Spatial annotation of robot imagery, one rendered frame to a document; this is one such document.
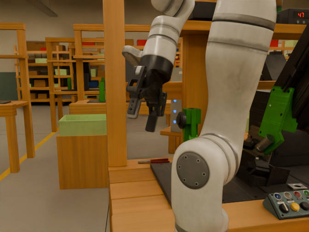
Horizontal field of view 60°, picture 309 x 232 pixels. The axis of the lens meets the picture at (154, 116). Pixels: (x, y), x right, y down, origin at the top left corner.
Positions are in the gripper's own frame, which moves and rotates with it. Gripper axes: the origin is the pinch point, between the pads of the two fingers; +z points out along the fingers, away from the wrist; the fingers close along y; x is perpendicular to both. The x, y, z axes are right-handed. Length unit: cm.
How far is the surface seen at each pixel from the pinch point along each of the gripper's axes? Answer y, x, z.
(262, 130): 64, -20, -20
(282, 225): 44, -30, 14
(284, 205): 44, -30, 8
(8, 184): 188, 256, 45
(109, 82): 44, 45, -29
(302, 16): 70, -30, -79
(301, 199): 50, -35, 5
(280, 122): 56, -26, -22
